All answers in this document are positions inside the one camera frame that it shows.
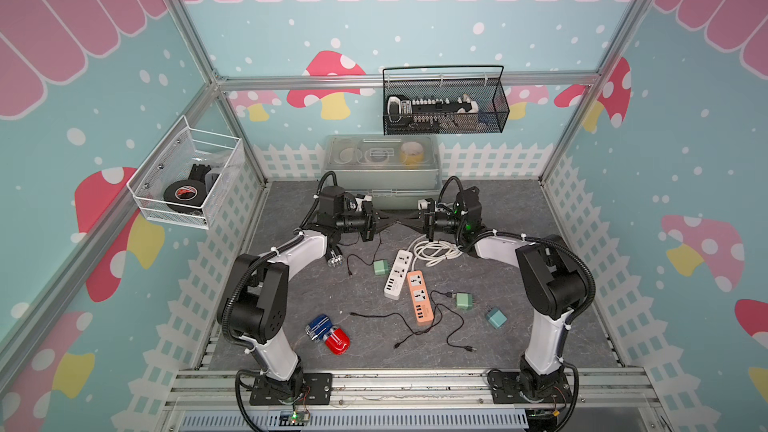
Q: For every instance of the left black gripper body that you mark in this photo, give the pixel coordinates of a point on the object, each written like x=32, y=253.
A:
x=359, y=221

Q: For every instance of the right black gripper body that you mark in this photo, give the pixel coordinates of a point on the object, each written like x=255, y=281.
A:
x=442, y=223

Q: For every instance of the white power strip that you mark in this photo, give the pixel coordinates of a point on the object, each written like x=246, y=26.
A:
x=397, y=275

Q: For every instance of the black silver electric shaver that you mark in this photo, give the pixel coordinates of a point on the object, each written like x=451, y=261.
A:
x=334, y=259

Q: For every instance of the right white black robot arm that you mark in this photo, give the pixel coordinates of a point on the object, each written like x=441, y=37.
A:
x=557, y=282

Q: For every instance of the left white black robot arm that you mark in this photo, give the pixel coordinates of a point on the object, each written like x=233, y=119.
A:
x=253, y=307

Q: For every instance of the red blue electric shaver case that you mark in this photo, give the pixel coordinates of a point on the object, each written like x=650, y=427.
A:
x=321, y=328

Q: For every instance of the translucent green storage box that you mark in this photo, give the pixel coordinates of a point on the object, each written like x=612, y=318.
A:
x=370, y=165

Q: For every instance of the yellow tape roll in box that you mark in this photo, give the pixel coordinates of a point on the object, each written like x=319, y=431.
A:
x=412, y=153

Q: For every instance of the green charger adapter with prongs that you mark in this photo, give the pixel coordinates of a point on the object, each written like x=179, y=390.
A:
x=464, y=301

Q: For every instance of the orange power strip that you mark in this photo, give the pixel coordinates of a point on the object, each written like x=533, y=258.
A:
x=419, y=294

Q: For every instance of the black power strip in basket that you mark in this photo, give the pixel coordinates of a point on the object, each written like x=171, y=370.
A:
x=430, y=112

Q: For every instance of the teal cube adapter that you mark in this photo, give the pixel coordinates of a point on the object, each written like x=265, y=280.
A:
x=496, y=318

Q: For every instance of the black electrical tape roll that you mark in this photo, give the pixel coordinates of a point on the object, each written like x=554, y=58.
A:
x=185, y=196

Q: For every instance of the black wire mesh wall basket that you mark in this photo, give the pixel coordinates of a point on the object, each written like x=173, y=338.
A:
x=482, y=83

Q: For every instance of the white wire wall basket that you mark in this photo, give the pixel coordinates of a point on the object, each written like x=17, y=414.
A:
x=187, y=153

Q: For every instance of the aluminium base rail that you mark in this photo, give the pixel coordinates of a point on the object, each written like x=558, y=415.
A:
x=469, y=400

